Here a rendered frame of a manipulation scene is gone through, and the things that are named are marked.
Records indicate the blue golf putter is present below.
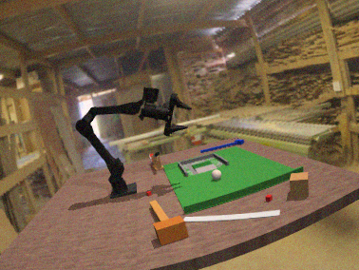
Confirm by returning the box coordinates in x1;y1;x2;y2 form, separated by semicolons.
200;140;244;153

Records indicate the white long flat bar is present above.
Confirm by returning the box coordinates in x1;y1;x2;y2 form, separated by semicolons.
184;210;280;222

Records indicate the white golf ball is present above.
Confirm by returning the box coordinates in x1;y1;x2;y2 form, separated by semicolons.
212;169;221;180

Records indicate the brown block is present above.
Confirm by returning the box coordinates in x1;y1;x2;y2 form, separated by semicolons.
290;172;309;198

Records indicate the green putting mat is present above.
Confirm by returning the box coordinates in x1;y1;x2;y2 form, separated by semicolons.
163;146;293;210

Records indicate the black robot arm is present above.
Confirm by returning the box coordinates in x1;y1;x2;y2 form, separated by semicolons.
75;87;159;195

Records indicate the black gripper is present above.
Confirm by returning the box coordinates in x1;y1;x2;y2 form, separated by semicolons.
154;93;192;136

